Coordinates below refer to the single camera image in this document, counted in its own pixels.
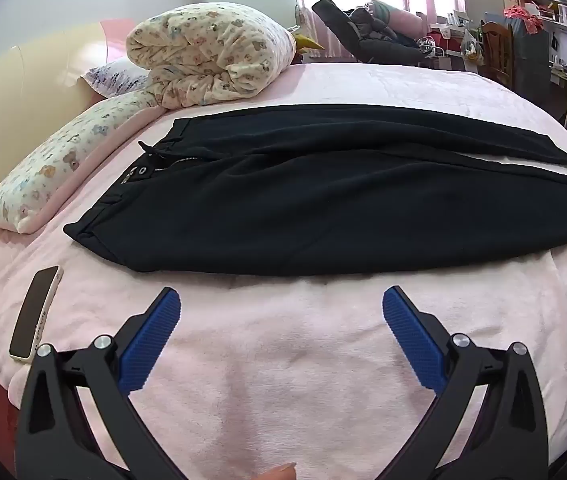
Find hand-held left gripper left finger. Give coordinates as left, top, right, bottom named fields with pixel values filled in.
left=16, top=286, right=182, bottom=480

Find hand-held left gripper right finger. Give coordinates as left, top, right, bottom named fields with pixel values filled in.
left=382, top=285, right=549, bottom=480

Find black pants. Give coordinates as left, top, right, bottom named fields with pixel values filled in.
left=63, top=104, right=567, bottom=277

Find person's left hand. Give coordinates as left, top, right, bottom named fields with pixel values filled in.
left=263, top=462, right=297, bottom=480

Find smartphone with cream case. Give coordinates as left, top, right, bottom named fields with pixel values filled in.
left=9, top=265, right=64, bottom=362

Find pink fleece blanket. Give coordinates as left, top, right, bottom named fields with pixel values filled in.
left=0, top=62, right=567, bottom=480

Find bear print pillow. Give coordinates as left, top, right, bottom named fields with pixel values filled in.
left=0, top=91, right=164, bottom=235

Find dark grey cabinet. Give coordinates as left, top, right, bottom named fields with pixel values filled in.
left=508, top=15, right=551, bottom=106

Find wooden chair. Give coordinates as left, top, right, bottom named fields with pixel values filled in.
left=481, top=20, right=514, bottom=88

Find purple floral pillow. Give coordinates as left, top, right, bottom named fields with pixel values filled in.
left=82, top=56, right=150, bottom=99

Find pink bookshelf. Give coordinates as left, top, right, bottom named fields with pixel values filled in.
left=501, top=0, right=567, bottom=91

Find red cloth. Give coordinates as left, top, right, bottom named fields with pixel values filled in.
left=503, top=5, right=544, bottom=36

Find rolled bear print comforter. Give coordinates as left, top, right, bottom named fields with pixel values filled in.
left=126, top=2, right=297, bottom=109

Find dark jacket pile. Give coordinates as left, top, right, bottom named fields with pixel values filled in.
left=312, top=0, right=434, bottom=66

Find yellow plush toy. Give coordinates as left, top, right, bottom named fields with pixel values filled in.
left=293, top=34, right=325, bottom=53

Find pink cushion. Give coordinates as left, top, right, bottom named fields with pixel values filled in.
left=369, top=0, right=427, bottom=36

